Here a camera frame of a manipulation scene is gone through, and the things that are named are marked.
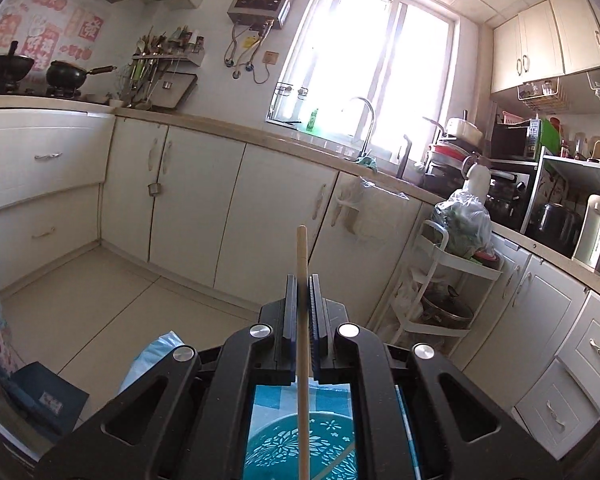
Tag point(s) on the white rolling cart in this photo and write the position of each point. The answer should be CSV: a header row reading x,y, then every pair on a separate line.
x,y
430,285

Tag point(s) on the chrome sink faucet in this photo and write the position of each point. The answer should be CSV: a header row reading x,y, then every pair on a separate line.
x,y
367,120

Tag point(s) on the white side cabinets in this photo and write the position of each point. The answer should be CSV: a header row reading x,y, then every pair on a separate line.
x,y
540,340

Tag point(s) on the red wall stickers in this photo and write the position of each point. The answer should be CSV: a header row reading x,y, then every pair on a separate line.
x,y
42,42

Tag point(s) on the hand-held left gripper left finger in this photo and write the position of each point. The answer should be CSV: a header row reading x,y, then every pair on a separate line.
x,y
293,320

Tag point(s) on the white rice cooker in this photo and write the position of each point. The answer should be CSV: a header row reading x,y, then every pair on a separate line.
x,y
464,131

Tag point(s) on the white counter cabinets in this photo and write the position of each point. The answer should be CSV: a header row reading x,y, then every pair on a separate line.
x,y
260,210

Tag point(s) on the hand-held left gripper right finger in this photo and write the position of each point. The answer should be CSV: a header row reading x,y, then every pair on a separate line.
x,y
314,320

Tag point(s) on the white drawer cabinet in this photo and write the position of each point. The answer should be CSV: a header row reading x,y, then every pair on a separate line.
x,y
40,185

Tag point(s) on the white bag holder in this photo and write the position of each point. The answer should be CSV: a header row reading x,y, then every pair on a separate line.
x,y
375,210

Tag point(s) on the green bottle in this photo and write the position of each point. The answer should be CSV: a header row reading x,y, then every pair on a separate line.
x,y
313,121

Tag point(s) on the teal dish cloth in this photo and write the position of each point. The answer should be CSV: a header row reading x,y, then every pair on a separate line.
x,y
366,162

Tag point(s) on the wall utensil rack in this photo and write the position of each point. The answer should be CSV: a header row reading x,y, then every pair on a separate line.
x,y
167,47

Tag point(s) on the black microwave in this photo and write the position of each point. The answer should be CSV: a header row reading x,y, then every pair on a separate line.
x,y
512,141

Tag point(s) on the steel pot with lid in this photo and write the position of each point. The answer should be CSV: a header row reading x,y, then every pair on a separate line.
x,y
445,307

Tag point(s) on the clear bag of vegetables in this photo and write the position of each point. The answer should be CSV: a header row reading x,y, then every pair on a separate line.
x,y
462,225

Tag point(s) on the white upper cabinets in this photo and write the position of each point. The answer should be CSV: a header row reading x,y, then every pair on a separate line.
x,y
550,35

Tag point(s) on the dark blue box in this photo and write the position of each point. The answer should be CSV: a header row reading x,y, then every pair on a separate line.
x,y
45,395

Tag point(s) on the wooden chopstick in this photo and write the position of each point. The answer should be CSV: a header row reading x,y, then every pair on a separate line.
x,y
302,260

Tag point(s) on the white electric water boiler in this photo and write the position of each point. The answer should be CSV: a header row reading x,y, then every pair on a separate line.
x,y
592,235

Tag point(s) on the white plastic bottle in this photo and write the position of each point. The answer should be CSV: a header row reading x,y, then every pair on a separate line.
x,y
477,177

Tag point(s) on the kitchen window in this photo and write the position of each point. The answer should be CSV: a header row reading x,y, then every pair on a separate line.
x,y
370,60

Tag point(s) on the teal plastic cutout basket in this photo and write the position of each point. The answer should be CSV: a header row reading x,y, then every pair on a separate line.
x,y
275,450

